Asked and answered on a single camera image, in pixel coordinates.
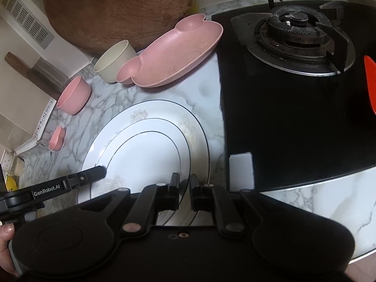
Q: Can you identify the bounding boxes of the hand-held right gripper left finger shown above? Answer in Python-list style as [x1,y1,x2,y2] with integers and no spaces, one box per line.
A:
[79,173,180,236]

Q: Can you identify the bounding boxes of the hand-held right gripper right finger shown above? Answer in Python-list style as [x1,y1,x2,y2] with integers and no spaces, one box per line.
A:
[189,174,294,237]

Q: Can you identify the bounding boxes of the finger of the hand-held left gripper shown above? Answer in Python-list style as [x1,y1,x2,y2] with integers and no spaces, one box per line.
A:
[67,166,107,189]

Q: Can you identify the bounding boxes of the small pink cup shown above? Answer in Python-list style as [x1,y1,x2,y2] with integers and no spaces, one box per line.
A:
[48,125,66,153]

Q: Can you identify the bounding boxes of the white plate with black rings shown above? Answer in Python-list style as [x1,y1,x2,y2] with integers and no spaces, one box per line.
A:
[78,100,211,227]

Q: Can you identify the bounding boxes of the person's left hand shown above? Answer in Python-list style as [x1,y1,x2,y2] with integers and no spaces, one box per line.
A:
[0,223,19,277]

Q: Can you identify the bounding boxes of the white printed edge strip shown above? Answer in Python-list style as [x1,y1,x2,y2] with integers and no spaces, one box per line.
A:
[14,96,57,154]

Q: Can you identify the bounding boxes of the pink bowl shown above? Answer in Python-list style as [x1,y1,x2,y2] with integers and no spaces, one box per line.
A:
[56,75,92,116]

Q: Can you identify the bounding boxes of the black glass gas stove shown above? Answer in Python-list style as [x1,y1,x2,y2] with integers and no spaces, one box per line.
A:
[211,0,376,193]

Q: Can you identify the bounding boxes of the cream cup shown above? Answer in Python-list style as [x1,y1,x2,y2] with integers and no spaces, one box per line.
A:
[93,39,137,83]

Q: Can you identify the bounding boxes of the pink divided plate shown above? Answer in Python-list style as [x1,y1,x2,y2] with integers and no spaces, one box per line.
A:
[116,14,223,88]

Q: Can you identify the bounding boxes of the round wooden cutting board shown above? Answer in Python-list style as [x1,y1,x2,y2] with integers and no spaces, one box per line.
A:
[43,0,198,55]

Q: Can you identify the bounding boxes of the black burner pan support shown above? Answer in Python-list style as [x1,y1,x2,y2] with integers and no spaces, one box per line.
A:
[230,0,356,77]

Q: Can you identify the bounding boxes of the red spatula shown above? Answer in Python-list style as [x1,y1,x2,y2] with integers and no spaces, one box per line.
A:
[363,55,376,116]

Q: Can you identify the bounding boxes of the cleaver with wooden handle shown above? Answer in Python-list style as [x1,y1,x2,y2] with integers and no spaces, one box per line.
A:
[4,52,70,101]

